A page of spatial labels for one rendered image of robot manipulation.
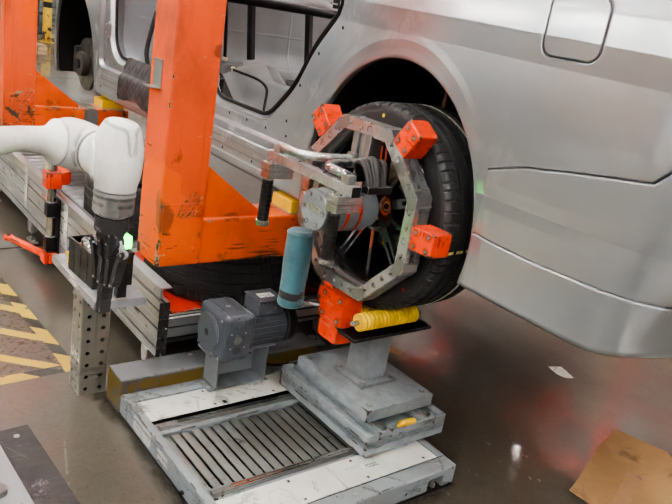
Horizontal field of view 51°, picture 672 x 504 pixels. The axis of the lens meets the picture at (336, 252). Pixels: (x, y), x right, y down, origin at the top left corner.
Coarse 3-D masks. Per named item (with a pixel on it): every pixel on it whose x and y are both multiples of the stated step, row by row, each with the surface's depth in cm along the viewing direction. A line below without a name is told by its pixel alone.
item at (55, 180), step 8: (64, 168) 342; (48, 176) 325; (56, 176) 328; (64, 176) 333; (48, 184) 327; (56, 184) 329; (64, 184) 334; (8, 240) 358; (16, 240) 354; (24, 248) 351; (32, 248) 347; (40, 256) 342; (48, 256) 339
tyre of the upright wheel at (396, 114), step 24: (384, 120) 218; (408, 120) 210; (432, 120) 211; (456, 120) 219; (456, 144) 209; (432, 168) 203; (456, 168) 204; (432, 192) 204; (456, 192) 202; (432, 216) 205; (456, 216) 202; (456, 240) 205; (336, 264) 242; (432, 264) 206; (456, 264) 210; (408, 288) 215; (432, 288) 213; (456, 288) 222
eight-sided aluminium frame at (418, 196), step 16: (336, 128) 223; (352, 128) 217; (368, 128) 211; (384, 128) 206; (400, 128) 209; (320, 144) 230; (336, 144) 231; (400, 160) 202; (416, 160) 204; (304, 176) 238; (400, 176) 202; (416, 176) 203; (304, 192) 240; (416, 192) 198; (416, 208) 198; (304, 224) 242; (416, 224) 201; (320, 240) 241; (400, 240) 204; (400, 256) 206; (416, 256) 206; (320, 272) 235; (336, 272) 231; (384, 272) 210; (400, 272) 205; (352, 288) 222; (368, 288) 217; (384, 288) 217
